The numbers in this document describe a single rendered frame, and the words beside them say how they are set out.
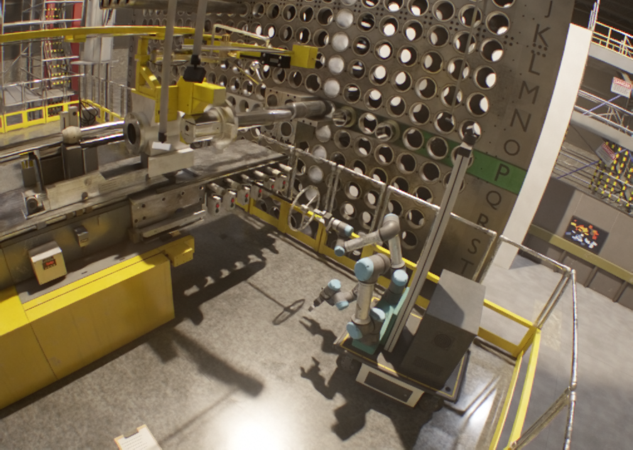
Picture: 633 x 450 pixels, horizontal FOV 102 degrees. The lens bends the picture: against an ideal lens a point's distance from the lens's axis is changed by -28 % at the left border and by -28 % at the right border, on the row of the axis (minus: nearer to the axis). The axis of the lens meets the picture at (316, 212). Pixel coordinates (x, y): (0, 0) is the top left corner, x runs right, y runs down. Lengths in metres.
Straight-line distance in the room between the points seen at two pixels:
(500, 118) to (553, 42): 0.94
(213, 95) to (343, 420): 2.25
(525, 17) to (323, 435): 3.82
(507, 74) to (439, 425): 3.08
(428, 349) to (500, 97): 2.44
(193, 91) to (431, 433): 2.81
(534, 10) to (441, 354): 3.08
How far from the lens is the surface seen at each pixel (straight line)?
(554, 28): 3.71
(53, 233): 2.56
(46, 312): 2.37
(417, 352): 2.33
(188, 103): 2.46
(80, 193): 2.58
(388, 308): 2.68
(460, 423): 2.82
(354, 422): 2.52
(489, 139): 3.69
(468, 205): 3.87
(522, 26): 3.71
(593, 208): 10.58
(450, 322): 2.14
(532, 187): 9.04
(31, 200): 2.48
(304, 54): 2.17
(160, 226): 2.80
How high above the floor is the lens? 2.12
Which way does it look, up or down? 27 degrees down
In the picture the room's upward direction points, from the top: 11 degrees clockwise
